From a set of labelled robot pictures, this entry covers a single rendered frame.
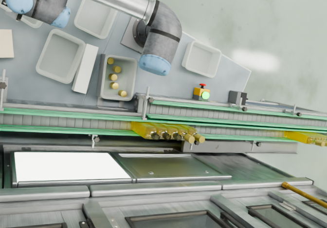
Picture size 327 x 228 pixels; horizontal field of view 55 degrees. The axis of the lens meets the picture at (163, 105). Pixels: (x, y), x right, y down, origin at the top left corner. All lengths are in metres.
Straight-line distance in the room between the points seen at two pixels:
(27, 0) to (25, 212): 0.64
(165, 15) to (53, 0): 0.37
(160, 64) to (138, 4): 0.22
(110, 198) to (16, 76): 0.79
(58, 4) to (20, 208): 0.64
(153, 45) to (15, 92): 0.78
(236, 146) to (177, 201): 0.92
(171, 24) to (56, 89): 0.76
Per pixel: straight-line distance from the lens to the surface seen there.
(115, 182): 1.21
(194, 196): 1.25
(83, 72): 1.60
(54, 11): 1.12
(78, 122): 1.56
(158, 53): 1.11
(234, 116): 1.98
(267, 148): 2.24
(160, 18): 1.12
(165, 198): 1.19
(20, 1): 1.10
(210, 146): 1.92
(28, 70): 1.62
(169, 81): 1.84
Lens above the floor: 2.37
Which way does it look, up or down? 61 degrees down
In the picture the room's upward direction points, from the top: 112 degrees clockwise
